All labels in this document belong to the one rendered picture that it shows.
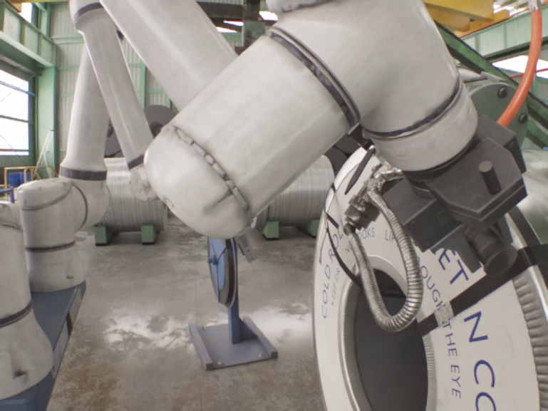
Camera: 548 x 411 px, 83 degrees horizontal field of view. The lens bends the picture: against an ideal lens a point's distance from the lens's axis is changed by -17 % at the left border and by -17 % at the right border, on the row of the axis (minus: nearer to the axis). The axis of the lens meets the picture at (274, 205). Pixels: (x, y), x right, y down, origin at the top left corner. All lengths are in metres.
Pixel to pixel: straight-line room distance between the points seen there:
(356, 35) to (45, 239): 0.92
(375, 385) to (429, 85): 1.16
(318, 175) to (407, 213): 5.58
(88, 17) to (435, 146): 0.92
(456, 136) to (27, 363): 0.61
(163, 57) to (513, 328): 0.61
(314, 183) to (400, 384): 4.76
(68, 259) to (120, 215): 4.70
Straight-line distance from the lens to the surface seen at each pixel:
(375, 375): 1.34
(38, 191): 1.01
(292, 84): 0.21
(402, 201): 0.34
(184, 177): 0.21
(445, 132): 0.27
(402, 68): 0.24
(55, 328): 0.82
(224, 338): 2.77
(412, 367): 1.41
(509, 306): 0.64
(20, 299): 0.62
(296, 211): 5.84
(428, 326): 0.82
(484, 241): 0.43
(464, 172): 0.28
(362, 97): 0.23
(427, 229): 0.34
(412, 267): 0.46
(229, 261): 2.19
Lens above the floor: 1.31
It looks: 8 degrees down
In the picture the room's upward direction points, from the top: straight up
